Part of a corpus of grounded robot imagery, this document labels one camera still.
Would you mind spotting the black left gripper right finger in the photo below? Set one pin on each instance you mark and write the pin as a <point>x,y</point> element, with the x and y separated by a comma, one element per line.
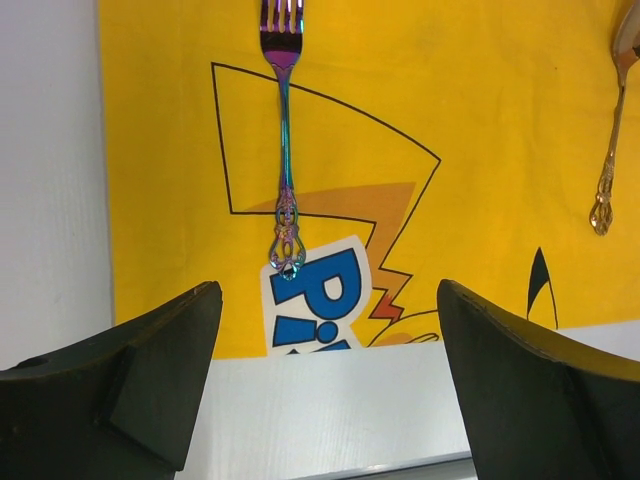
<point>536,404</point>

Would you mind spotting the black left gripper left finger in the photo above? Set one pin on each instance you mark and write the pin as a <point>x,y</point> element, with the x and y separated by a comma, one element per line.
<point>121,404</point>

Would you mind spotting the yellow printed cloth placemat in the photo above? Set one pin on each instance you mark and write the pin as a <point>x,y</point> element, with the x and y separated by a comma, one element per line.
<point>431,140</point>

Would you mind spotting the gold metal spoon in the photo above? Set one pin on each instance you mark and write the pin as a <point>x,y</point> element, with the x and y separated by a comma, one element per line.
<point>624,54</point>

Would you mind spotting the purple metal fork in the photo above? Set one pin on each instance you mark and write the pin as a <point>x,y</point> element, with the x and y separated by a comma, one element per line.
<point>281,39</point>

